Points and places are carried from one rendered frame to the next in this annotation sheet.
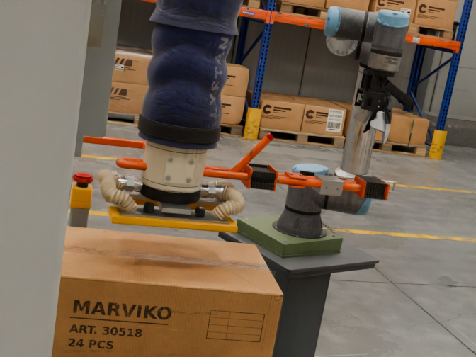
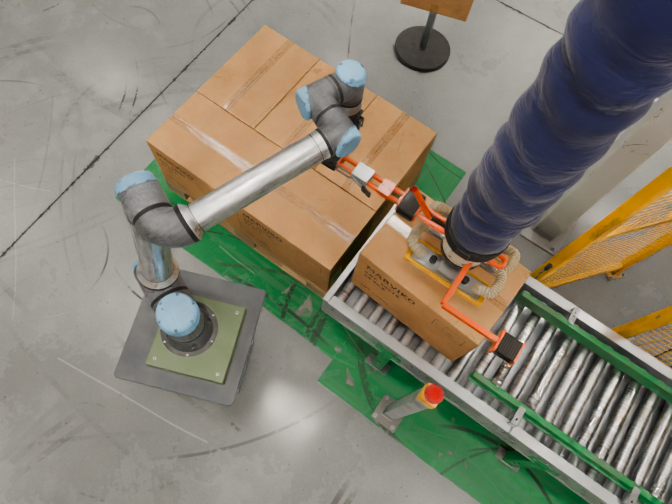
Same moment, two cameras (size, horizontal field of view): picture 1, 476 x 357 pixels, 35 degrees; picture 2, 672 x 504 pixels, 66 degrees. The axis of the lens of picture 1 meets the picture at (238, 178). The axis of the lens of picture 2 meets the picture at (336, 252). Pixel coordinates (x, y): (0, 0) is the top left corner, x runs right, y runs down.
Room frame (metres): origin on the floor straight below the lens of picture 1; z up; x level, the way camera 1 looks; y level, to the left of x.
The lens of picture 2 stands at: (2.94, 0.37, 2.94)
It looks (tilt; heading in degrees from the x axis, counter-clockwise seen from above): 69 degrees down; 222
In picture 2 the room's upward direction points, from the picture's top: 10 degrees clockwise
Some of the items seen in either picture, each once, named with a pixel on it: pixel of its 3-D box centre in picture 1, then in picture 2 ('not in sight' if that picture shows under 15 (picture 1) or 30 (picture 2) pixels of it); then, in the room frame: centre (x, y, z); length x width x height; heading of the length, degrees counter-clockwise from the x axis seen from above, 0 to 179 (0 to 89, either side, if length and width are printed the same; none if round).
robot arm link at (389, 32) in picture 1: (389, 32); (349, 83); (2.21, -0.36, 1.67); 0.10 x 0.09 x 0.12; 174
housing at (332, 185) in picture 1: (328, 185); (362, 174); (2.17, -0.26, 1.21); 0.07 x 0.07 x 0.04; 17
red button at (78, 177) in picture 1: (83, 180); (433, 394); (2.45, 0.51, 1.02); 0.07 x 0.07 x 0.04
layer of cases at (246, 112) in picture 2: not in sight; (295, 155); (2.02, -0.90, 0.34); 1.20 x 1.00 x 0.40; 106
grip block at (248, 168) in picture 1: (258, 176); (410, 204); (2.11, -0.06, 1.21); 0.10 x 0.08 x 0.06; 17
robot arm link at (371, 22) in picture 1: (384, 29); (319, 100); (2.32, -0.36, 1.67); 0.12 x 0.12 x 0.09; 84
